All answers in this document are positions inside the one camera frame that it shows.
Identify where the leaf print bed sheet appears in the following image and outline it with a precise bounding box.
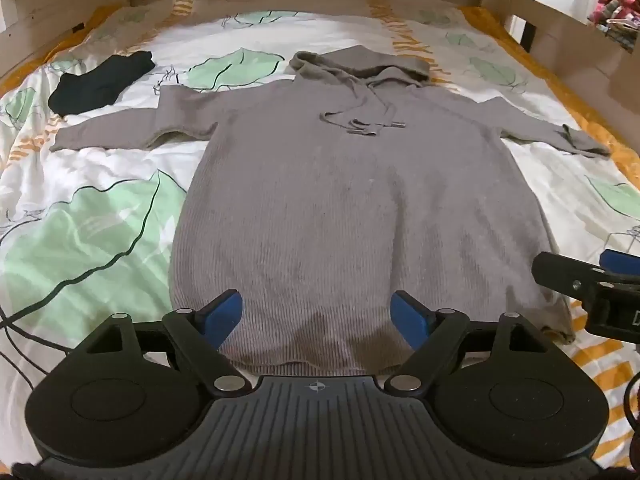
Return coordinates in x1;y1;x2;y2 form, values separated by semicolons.
0;0;640;476

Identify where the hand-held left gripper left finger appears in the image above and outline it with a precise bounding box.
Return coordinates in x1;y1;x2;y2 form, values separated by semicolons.
70;288;254;396

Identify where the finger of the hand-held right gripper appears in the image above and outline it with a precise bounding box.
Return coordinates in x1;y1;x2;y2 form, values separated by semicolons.
599;248;640;281
531;252;619;302

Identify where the colourful fabric pile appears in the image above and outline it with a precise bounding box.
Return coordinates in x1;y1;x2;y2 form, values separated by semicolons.
587;0;640;53

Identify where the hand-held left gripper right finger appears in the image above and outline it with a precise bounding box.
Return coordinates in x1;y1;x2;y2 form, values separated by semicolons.
383;289;558;396

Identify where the black cable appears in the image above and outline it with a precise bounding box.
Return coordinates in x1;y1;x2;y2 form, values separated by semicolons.
620;370;640;461

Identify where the black cloth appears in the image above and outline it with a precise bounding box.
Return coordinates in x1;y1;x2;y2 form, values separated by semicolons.
48;51;156;116

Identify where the grey hooded knit dress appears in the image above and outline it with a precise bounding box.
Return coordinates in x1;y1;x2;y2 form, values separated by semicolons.
49;45;612;377

